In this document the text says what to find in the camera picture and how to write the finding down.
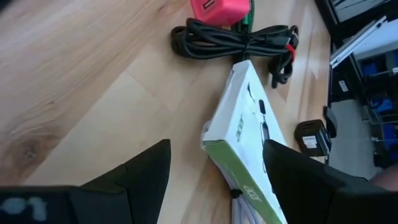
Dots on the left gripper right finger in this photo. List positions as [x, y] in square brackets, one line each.
[298, 186]

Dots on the black metal shelf rack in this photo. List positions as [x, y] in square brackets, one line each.
[354, 93]

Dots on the white board panel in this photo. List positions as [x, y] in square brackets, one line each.
[376, 40]

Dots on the white box with green side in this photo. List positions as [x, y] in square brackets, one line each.
[245, 124]

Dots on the black USB charger cube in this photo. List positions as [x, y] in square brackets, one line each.
[311, 138]

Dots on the pink USB charger cube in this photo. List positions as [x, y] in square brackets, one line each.
[220, 11]

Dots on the blue storage bin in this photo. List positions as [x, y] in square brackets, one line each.
[382, 105]
[370, 68]

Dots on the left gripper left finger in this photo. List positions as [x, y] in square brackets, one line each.
[140, 186]

